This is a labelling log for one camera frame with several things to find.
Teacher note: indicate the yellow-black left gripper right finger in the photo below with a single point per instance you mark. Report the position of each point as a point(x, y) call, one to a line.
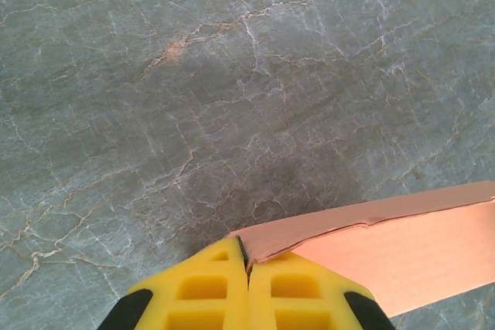
point(309, 299)

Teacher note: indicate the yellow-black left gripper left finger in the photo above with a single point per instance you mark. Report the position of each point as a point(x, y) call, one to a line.
point(185, 299)

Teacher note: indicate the pink cardboard paper box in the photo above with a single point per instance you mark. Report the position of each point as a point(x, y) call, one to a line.
point(386, 252)

